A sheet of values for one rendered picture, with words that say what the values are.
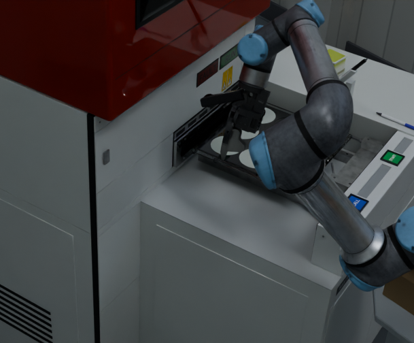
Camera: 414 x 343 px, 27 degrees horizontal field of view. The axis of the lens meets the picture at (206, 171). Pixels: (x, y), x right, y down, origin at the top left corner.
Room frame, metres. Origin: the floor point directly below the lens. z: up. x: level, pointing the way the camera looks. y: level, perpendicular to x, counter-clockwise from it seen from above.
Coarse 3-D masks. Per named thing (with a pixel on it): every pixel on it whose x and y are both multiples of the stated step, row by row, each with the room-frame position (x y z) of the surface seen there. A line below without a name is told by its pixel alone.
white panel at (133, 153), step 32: (192, 64) 2.16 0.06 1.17; (160, 96) 2.02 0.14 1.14; (192, 96) 2.16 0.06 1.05; (96, 128) 1.77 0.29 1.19; (128, 128) 1.89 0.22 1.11; (160, 128) 2.02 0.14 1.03; (96, 160) 1.77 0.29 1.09; (128, 160) 1.89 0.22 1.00; (160, 160) 2.03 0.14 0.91; (96, 192) 1.77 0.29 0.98; (128, 192) 1.89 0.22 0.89; (96, 224) 1.77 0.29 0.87
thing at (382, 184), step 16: (400, 144) 2.13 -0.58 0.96; (368, 176) 1.95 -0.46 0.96; (384, 176) 1.96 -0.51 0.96; (400, 176) 1.99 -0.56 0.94; (352, 192) 1.87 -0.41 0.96; (368, 192) 1.88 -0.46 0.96; (384, 192) 1.88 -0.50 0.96; (400, 192) 2.02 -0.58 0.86; (368, 208) 1.81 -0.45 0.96; (384, 208) 1.91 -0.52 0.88; (320, 224) 1.73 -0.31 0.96; (320, 240) 1.72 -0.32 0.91; (320, 256) 1.71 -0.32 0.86; (336, 256) 1.69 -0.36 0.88; (336, 272) 1.69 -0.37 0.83
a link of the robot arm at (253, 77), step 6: (246, 72) 1.90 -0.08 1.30; (252, 72) 1.90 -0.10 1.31; (258, 72) 1.90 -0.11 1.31; (240, 78) 1.91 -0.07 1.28; (246, 78) 1.89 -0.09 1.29; (252, 78) 1.89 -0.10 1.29; (258, 78) 1.89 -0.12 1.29; (264, 78) 1.90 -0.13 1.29; (252, 84) 1.88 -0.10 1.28; (258, 84) 1.89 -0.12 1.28; (264, 84) 1.90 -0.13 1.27
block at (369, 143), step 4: (364, 140) 2.21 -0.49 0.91; (368, 140) 2.21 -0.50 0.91; (372, 140) 2.21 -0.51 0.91; (376, 140) 2.21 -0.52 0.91; (364, 144) 2.20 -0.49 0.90; (368, 144) 2.19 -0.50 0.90; (372, 144) 2.19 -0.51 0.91; (376, 144) 2.19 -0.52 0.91; (380, 144) 2.19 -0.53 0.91; (384, 144) 2.19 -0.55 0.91; (364, 148) 2.20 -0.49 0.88; (368, 148) 2.19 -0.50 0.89; (372, 148) 2.19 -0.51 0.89; (376, 148) 2.18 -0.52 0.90; (380, 148) 2.18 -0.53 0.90; (376, 152) 2.18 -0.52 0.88
